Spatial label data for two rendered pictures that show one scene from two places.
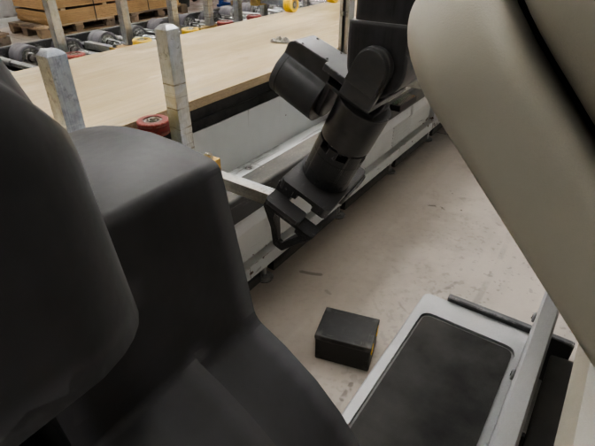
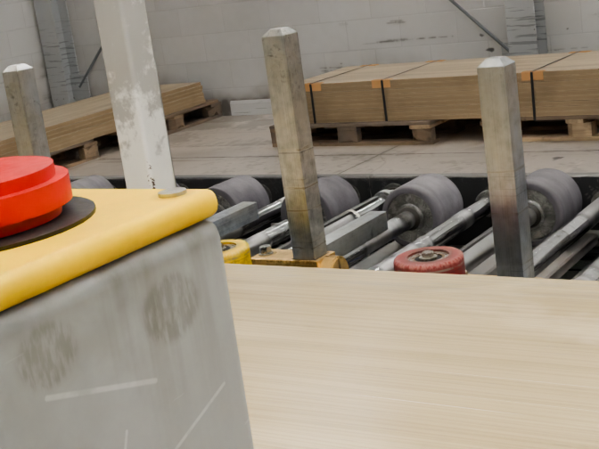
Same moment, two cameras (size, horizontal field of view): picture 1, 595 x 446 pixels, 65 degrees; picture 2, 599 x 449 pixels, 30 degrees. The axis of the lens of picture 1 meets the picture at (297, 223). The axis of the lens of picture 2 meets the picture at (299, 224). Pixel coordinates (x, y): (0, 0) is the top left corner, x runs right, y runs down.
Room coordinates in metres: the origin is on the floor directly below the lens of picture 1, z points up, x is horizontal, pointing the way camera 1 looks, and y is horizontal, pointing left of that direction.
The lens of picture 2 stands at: (1.67, -0.37, 1.27)
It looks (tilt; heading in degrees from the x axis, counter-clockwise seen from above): 14 degrees down; 90
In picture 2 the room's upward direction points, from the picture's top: 8 degrees counter-clockwise
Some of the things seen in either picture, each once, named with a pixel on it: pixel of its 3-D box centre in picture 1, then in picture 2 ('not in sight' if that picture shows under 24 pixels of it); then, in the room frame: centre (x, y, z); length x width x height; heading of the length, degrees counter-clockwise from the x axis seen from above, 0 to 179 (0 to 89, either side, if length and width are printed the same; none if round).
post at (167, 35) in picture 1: (181, 136); not in sight; (1.00, 0.26, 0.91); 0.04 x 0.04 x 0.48; 55
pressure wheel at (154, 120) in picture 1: (156, 139); not in sight; (1.12, 0.36, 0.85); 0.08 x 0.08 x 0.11
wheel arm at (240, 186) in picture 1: (214, 177); not in sight; (1.00, 0.20, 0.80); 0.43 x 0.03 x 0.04; 55
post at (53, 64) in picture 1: (85, 179); not in sight; (0.79, 0.41, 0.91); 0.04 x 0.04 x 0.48; 55
